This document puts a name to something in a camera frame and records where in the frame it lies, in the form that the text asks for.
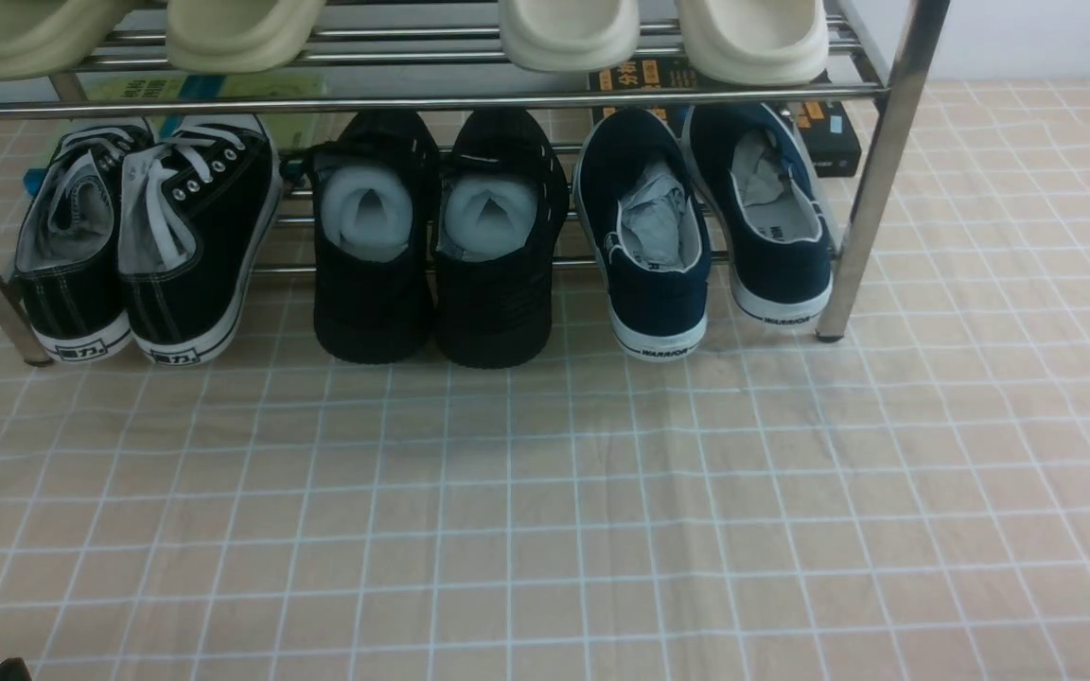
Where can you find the black knit shoe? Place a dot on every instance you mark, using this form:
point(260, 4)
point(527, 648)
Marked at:
point(504, 199)
point(375, 188)

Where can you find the checkered beige tablecloth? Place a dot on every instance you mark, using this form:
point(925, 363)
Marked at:
point(911, 502)

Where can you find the black book yellow text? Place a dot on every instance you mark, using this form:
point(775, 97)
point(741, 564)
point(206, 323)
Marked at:
point(825, 127)

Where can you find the black lace-up sneaker white laces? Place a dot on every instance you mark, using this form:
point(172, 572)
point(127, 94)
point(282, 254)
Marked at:
point(195, 207)

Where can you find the white foam slipper far right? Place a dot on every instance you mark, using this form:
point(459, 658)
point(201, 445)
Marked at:
point(755, 43)

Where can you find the cream foam slipper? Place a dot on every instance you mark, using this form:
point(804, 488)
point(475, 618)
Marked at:
point(39, 38)
point(237, 37)

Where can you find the white foam slipper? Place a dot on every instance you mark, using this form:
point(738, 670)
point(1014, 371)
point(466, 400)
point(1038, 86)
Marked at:
point(568, 36)
point(755, 43)

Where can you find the black knit shoe left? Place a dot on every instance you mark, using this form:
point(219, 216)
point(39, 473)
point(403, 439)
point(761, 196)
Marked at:
point(375, 188)

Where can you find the cream foam slipper far left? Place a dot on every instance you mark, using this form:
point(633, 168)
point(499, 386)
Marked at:
point(39, 38)

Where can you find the black lace-up sneaker far left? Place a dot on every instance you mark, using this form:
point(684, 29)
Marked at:
point(65, 257)

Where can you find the navy slip-on shoe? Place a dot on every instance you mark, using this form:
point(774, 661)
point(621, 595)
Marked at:
point(747, 164)
point(635, 201)

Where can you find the stainless steel shoe rack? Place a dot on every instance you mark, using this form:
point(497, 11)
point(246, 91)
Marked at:
point(894, 89)

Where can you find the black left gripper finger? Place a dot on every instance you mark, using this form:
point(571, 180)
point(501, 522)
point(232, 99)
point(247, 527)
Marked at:
point(15, 669)

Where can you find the black knit shoe right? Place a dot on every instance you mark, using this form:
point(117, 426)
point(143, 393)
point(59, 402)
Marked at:
point(504, 199)

